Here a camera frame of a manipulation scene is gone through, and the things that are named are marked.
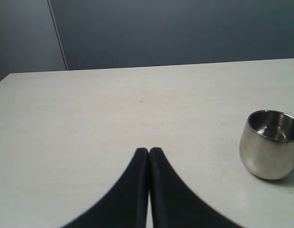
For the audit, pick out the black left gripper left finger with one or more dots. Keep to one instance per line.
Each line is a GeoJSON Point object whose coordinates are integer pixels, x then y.
{"type": "Point", "coordinates": [125, 204]}

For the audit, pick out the stainless steel cup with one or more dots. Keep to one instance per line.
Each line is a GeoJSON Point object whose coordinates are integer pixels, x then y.
{"type": "Point", "coordinates": [266, 146]}

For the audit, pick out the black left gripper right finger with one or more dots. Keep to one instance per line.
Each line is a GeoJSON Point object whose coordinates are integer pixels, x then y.
{"type": "Point", "coordinates": [174, 204]}

